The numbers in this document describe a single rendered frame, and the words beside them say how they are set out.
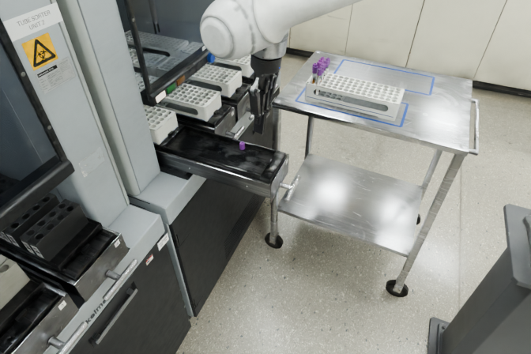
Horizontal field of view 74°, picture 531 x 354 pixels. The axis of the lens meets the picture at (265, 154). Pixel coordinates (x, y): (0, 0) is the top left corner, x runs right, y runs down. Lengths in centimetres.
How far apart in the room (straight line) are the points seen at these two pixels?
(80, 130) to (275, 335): 110
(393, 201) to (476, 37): 179
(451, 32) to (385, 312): 216
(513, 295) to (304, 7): 91
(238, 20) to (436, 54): 266
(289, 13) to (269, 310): 125
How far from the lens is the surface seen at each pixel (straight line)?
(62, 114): 78
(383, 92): 119
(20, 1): 71
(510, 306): 121
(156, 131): 103
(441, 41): 315
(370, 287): 172
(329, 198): 161
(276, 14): 64
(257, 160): 98
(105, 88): 84
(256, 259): 173
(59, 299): 83
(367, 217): 158
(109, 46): 83
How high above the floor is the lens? 145
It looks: 41 degrees down
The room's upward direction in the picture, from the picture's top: straight up
